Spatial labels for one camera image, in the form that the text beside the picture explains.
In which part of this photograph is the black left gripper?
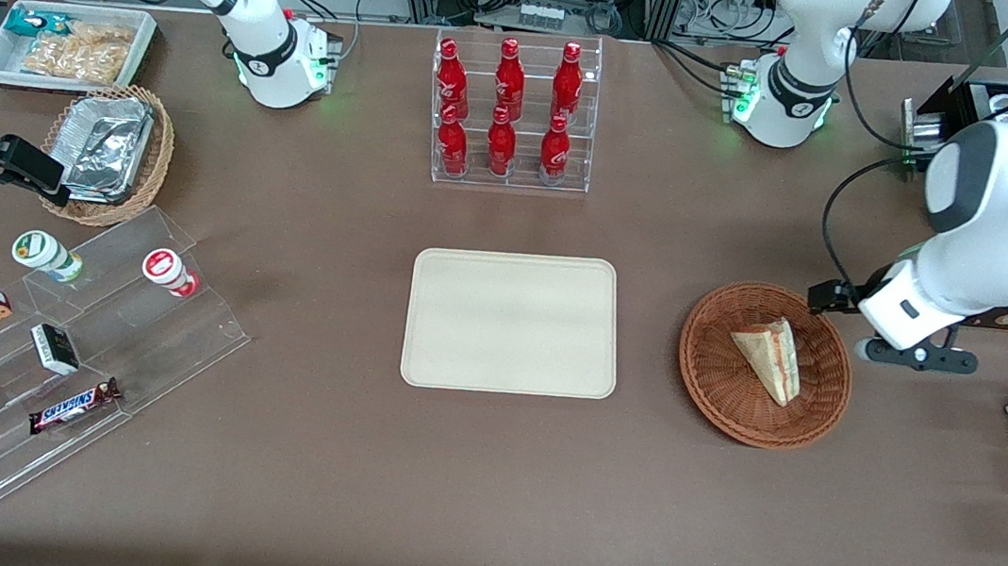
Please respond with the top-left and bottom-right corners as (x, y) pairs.
(806, 276), (884, 320)

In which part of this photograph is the triangle sandwich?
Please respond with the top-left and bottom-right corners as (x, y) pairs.
(723, 312), (810, 409)

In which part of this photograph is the brown wicker basket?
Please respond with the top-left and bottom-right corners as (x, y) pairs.
(669, 275), (864, 458)

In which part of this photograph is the light wicker basket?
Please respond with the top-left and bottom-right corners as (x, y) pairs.
(33, 75), (182, 236)

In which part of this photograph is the beige plastic tray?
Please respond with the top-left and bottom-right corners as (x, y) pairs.
(398, 238), (632, 410)

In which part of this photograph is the green lid drink cup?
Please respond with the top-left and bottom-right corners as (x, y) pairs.
(8, 227), (89, 287)

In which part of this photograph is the white rectangular snack bin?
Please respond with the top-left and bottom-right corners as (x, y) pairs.
(0, 0), (160, 105)

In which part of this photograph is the stack of foil containers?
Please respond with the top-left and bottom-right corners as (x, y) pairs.
(58, 90), (158, 208)

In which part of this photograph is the clear bag of crackers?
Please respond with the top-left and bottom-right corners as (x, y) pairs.
(19, 15), (138, 89)

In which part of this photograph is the teal snack packet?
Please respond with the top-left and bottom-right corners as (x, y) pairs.
(3, 6), (76, 44)

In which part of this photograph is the small black box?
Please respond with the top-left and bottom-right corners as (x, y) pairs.
(26, 322), (86, 380)

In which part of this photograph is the red lid drink cup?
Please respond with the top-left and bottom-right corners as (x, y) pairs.
(139, 246), (206, 302)

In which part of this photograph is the snickers chocolate bar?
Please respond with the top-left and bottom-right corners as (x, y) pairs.
(26, 368), (124, 446)

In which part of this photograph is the clear acrylic tiered stand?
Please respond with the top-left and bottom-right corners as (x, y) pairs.
(0, 188), (267, 555)

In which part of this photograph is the clear acrylic bottle rack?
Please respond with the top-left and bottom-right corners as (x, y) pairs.
(419, 18), (608, 202)

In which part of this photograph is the red soda bottle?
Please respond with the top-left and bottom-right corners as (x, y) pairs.
(483, 104), (523, 180)
(548, 40), (589, 124)
(431, 37), (476, 120)
(537, 114), (576, 189)
(490, 36), (532, 123)
(433, 103), (475, 178)

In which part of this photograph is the white power strip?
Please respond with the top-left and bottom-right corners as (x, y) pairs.
(513, 0), (568, 33)

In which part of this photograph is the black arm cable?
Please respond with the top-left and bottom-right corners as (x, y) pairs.
(811, 0), (935, 297)

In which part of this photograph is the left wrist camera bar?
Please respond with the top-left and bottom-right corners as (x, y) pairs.
(853, 327), (982, 378)

